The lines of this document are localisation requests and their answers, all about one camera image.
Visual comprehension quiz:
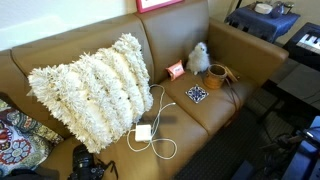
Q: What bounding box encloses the red framed picture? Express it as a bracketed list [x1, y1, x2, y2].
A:
[136, 0, 183, 13]

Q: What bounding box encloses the black keyboard piano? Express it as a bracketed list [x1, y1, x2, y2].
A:
[283, 22, 320, 71]

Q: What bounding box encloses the white power adapter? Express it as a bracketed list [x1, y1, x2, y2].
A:
[135, 124, 152, 142]

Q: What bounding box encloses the brown woven bucket bag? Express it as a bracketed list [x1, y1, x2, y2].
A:
[203, 63, 242, 113]

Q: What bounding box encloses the white fluffy plush toy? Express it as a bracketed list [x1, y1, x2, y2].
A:
[186, 42, 210, 75]

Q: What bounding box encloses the white round box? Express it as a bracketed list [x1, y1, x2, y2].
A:
[254, 3, 272, 14]

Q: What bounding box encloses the black camera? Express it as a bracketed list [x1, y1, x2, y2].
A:
[67, 144, 119, 180]

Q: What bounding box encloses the colourful patterned pillow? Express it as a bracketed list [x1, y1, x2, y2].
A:
[0, 100, 64, 178]

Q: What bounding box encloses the blue cloth side table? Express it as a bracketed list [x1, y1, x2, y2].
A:
[225, 5, 300, 43]

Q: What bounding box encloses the blue white patterned tile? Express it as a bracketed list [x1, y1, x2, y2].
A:
[186, 85, 209, 104]

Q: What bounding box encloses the pink tissue pack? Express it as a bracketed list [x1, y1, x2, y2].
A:
[167, 60, 185, 80]

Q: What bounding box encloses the brown leather sofa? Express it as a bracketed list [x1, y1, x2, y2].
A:
[0, 0, 288, 180]

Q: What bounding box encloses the white shaggy pillow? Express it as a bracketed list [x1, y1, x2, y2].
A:
[28, 34, 153, 153]

